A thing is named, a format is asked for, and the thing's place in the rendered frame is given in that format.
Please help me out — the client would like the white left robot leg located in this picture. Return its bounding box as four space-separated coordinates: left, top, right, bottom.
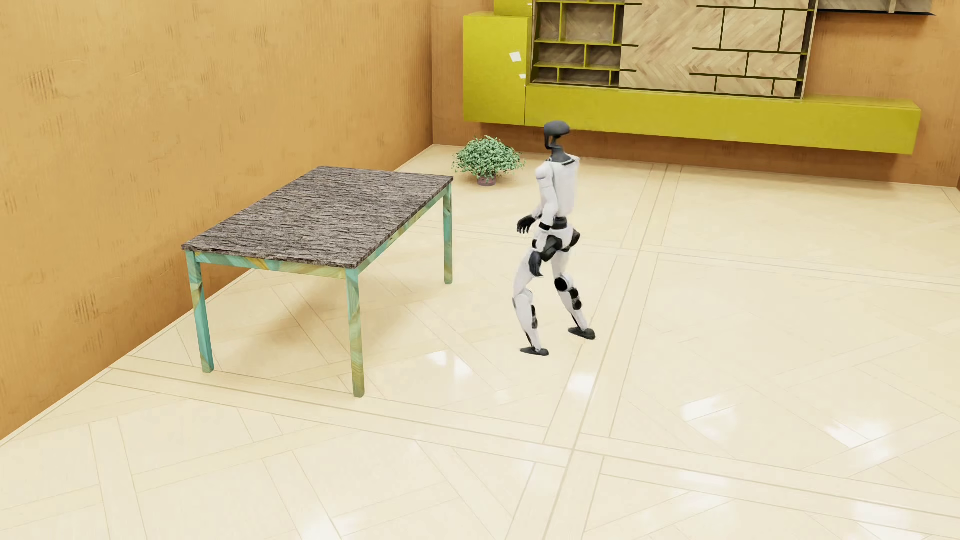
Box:
512 247 560 357

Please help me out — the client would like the grey-topped table with teal legs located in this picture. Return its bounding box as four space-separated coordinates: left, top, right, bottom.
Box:
181 165 456 399

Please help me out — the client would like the green leafy potted plant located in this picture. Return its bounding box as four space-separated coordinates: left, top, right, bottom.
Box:
452 135 525 187

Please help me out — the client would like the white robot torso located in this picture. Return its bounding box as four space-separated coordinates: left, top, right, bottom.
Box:
545 155 582 255

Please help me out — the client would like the yellow wall cabinet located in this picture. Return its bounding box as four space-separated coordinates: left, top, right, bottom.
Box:
462 0 922 156

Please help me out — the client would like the wooden wall shelf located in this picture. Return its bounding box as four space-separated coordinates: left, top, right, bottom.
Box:
817 0 936 17

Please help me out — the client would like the white right robot leg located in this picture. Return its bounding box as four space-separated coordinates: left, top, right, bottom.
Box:
553 251 597 342

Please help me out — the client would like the dark robot head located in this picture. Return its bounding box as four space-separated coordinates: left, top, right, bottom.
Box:
543 120 572 163

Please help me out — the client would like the white robot leg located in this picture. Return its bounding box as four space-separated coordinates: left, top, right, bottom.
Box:
553 251 597 342
512 247 560 357

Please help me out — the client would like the wooden herringbone shelf unit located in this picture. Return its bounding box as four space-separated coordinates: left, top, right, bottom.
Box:
529 0 819 100

